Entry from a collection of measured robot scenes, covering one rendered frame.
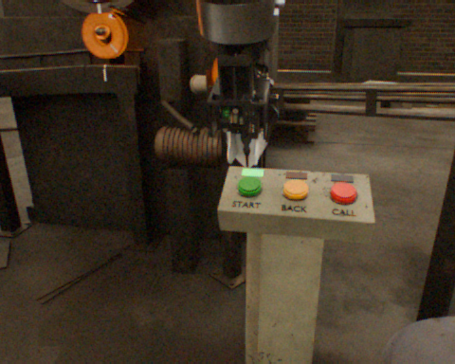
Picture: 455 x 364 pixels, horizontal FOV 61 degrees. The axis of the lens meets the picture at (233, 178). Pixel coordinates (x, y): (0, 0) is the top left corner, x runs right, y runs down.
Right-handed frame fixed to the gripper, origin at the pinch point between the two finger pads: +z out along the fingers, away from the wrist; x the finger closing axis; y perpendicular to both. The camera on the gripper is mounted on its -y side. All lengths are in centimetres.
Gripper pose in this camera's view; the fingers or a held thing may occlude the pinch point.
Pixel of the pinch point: (247, 156)
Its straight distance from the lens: 60.0
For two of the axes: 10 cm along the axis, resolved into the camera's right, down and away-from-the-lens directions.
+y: -1.6, 6.6, -7.3
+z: 0.6, 7.4, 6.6
